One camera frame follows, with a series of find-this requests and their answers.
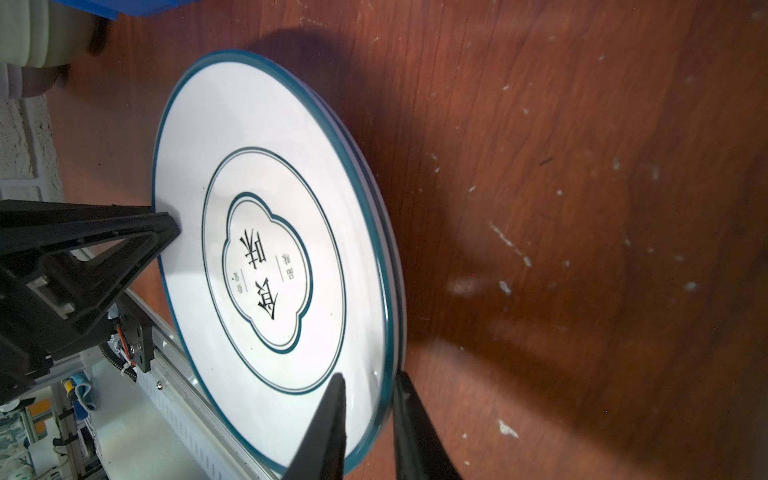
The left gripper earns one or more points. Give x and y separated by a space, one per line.
62 266

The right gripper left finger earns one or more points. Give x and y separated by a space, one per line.
321 454

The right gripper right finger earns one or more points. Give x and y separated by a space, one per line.
419 453

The white plate green rings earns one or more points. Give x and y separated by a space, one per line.
264 258

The blue plastic bin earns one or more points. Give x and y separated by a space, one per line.
111 9

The lilac bowl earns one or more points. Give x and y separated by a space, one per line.
19 82

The green bowl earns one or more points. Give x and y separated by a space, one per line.
44 33

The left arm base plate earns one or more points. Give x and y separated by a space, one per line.
134 328

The aluminium front rail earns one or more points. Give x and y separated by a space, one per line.
161 426

